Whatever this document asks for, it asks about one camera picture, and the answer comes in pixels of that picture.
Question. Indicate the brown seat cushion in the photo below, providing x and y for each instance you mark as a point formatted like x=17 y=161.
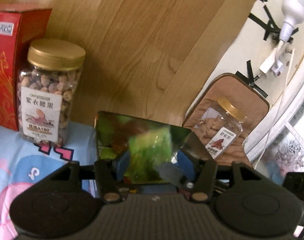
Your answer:
x=244 y=98

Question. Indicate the green seaweed snack packet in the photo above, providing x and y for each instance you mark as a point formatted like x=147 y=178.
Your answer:
x=148 y=143

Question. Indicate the blue pig cartoon bedsheet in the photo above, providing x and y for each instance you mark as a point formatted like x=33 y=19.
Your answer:
x=22 y=164

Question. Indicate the almond jar gold lid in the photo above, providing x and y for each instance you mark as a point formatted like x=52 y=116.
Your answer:
x=220 y=125

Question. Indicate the white power strip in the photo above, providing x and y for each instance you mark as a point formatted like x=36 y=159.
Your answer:
x=269 y=66

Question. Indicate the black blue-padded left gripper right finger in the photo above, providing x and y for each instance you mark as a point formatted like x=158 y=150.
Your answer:
x=188 y=169

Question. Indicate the black camera device green light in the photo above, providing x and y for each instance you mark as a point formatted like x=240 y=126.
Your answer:
x=294 y=182

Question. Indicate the red gift bag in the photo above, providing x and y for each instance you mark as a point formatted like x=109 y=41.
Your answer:
x=19 y=25

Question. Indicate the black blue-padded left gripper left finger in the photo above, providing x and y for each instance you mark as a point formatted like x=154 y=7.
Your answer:
x=107 y=170

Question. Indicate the cashew jar gold lid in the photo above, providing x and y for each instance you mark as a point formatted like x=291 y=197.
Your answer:
x=46 y=89

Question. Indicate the white framed frosted window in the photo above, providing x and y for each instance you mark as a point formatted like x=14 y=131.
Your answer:
x=276 y=146

